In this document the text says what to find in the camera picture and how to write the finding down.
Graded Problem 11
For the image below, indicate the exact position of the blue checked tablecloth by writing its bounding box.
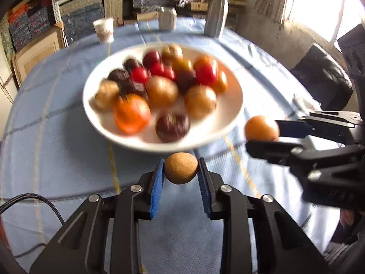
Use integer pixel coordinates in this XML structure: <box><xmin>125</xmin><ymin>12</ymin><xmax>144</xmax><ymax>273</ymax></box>
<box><xmin>1</xmin><ymin>18</ymin><xmax>340</xmax><ymax>273</ymax></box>

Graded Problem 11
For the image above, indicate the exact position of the crumpled white tissue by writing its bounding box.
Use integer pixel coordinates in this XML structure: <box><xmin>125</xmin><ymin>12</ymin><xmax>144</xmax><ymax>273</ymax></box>
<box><xmin>293</xmin><ymin>95</ymin><xmax>315</xmax><ymax>114</ymax></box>

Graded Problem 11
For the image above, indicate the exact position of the small tan longan fruit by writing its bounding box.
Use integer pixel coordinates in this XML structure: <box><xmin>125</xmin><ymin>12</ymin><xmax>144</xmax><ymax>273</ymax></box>
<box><xmin>164</xmin><ymin>152</ymin><xmax>198</xmax><ymax>185</ymax></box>

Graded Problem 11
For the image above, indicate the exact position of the silver ribbed bottle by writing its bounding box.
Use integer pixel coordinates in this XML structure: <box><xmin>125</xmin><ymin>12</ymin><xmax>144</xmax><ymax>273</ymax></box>
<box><xmin>204</xmin><ymin>0</ymin><xmax>229</xmax><ymax>38</ymax></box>

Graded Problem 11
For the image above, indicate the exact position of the dark red plum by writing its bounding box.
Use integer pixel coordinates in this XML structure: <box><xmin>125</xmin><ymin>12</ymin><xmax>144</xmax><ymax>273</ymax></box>
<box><xmin>142</xmin><ymin>50</ymin><xmax>161</xmax><ymax>69</ymax></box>

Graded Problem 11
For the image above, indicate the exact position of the red tomato low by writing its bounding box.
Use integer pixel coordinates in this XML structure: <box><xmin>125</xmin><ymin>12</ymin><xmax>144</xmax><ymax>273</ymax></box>
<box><xmin>149</xmin><ymin>62</ymin><xmax>164</xmax><ymax>77</ymax></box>

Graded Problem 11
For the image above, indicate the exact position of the yellow passion fruit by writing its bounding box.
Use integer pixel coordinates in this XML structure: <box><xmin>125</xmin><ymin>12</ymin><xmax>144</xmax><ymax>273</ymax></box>
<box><xmin>184</xmin><ymin>85</ymin><xmax>217</xmax><ymax>120</ymax></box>
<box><xmin>145</xmin><ymin>76</ymin><xmax>179</xmax><ymax>108</ymax></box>
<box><xmin>160</xmin><ymin>44</ymin><xmax>183</xmax><ymax>66</ymax></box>
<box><xmin>94</xmin><ymin>80</ymin><xmax>119</xmax><ymax>110</ymax></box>

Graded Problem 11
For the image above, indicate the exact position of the bright window with curtain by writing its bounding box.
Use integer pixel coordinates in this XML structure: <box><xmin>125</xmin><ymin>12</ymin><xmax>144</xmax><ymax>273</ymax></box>
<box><xmin>254</xmin><ymin>0</ymin><xmax>364</xmax><ymax>49</ymax></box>

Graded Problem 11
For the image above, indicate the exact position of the pale orange round fruit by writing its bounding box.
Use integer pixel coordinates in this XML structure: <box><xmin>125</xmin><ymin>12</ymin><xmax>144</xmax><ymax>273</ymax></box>
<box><xmin>244</xmin><ymin>115</ymin><xmax>280</xmax><ymax>142</ymax></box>

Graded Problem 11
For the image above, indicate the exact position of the white paper cup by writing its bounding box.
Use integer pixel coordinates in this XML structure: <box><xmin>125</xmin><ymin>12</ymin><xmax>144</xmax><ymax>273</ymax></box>
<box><xmin>93</xmin><ymin>17</ymin><xmax>114</xmax><ymax>43</ymax></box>

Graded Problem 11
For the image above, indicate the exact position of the small orange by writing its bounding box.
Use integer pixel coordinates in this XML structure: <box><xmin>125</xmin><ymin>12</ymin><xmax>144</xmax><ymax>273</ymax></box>
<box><xmin>212</xmin><ymin>70</ymin><xmax>228</xmax><ymax>95</ymax></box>

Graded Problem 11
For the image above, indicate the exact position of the yellow green orange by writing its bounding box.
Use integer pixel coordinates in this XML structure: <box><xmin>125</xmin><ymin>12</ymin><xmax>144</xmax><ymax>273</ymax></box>
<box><xmin>171</xmin><ymin>58</ymin><xmax>193</xmax><ymax>74</ymax></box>

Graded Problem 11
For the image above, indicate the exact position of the red cherry tomato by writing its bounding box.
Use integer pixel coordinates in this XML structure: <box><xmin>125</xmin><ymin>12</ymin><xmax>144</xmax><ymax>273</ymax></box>
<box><xmin>130</xmin><ymin>66</ymin><xmax>150</xmax><ymax>84</ymax></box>

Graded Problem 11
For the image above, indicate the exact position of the framed wooden panel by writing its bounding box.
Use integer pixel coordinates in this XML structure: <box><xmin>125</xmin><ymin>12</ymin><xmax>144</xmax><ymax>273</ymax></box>
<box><xmin>12</xmin><ymin>21</ymin><xmax>68</xmax><ymax>87</ymax></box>

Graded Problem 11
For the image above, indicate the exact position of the yellow passion fruit front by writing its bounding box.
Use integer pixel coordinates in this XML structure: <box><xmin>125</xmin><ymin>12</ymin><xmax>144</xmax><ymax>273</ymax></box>
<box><xmin>184</xmin><ymin>85</ymin><xmax>217</xmax><ymax>120</ymax></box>

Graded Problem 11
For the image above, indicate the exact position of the person right hand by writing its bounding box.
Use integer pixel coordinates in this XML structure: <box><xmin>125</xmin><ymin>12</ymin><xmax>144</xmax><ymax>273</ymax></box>
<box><xmin>340</xmin><ymin>209</ymin><xmax>355</xmax><ymax>226</ymax></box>

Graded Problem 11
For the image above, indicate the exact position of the white ceramic plate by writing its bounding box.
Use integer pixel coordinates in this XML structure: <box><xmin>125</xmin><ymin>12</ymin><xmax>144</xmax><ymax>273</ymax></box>
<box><xmin>83</xmin><ymin>42</ymin><xmax>244</xmax><ymax>153</ymax></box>

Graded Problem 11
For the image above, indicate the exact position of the dark purple plum front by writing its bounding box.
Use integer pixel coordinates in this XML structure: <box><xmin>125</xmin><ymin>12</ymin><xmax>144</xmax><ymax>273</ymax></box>
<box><xmin>175</xmin><ymin>70</ymin><xmax>197</xmax><ymax>94</ymax></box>

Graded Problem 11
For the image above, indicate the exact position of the red tomato front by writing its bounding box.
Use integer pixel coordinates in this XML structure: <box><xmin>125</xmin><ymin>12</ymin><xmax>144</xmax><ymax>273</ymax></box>
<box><xmin>196</xmin><ymin>64</ymin><xmax>218</xmax><ymax>86</ymax></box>

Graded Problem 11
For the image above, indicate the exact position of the large orange tangerine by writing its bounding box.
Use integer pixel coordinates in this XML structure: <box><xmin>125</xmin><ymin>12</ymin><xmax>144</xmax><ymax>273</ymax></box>
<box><xmin>113</xmin><ymin>94</ymin><xmax>151</xmax><ymax>135</ymax></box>

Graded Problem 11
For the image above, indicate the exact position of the white drink can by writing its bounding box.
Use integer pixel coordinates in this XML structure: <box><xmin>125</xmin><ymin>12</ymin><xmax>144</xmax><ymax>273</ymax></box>
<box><xmin>158</xmin><ymin>7</ymin><xmax>177</xmax><ymax>31</ymax></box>

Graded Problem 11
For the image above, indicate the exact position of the black power adapter cable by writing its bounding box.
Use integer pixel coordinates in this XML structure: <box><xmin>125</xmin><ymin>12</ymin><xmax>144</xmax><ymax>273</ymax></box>
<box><xmin>0</xmin><ymin>192</ymin><xmax>66</xmax><ymax>259</ymax></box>

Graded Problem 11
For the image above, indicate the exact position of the metal storage shelf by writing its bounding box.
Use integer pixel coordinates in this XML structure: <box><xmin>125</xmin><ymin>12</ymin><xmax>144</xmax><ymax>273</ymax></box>
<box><xmin>0</xmin><ymin>0</ymin><xmax>248</xmax><ymax>55</ymax></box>

